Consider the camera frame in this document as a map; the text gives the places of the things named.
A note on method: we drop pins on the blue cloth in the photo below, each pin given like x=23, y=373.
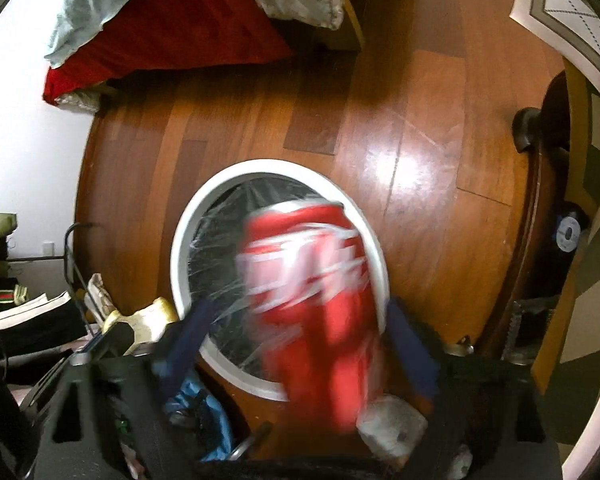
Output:
x=205, y=415

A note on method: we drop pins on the white crumpled tissue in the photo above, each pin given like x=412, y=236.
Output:
x=392, y=425

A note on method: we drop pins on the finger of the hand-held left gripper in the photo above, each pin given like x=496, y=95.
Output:
x=119, y=339

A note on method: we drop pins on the black garment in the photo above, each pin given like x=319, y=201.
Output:
x=35, y=340

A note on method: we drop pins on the red soda can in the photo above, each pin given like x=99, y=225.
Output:
x=325, y=310

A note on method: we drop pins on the light blue blanket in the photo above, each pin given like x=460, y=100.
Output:
x=95, y=5

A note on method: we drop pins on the white book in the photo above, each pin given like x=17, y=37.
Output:
x=25, y=310

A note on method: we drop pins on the black table foot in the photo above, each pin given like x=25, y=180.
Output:
x=527, y=127

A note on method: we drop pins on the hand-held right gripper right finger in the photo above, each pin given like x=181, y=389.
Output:
x=412, y=352

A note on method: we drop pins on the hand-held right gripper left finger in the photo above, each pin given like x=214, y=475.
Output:
x=192, y=340

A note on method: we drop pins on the red bed sheet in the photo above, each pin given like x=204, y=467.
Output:
x=180, y=35

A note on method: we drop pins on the white round trash bin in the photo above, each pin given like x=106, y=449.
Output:
x=215, y=210

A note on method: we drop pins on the round blue sticker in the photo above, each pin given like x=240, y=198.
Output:
x=568, y=233

